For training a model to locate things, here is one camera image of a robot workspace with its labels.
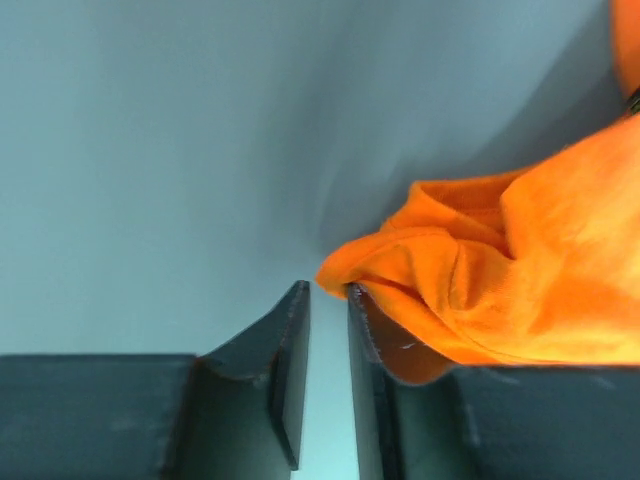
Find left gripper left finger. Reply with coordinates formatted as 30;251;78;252
1;281;310;479

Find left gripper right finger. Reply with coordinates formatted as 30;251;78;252
348;286;639;479

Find orange t shirt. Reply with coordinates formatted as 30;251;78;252
316;1;639;385

